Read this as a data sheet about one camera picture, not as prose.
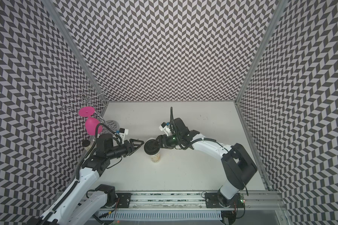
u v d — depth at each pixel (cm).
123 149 67
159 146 70
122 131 72
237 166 44
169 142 71
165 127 76
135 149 68
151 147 73
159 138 70
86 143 82
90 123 76
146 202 74
